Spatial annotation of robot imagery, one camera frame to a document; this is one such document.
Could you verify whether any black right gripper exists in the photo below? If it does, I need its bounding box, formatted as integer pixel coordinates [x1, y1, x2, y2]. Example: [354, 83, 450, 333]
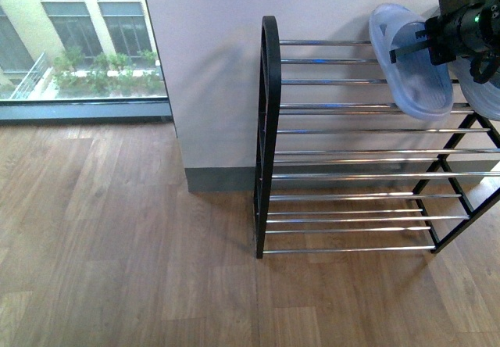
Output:
[389, 0, 499, 84]

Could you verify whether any light blue slide sandal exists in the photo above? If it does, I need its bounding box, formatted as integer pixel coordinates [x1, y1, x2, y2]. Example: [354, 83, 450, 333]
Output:
[368, 3, 453, 121]
[449, 58, 499, 121]

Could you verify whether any black metal shoe rack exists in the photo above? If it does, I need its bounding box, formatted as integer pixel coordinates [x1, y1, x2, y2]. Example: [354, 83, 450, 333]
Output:
[252, 15, 500, 260]

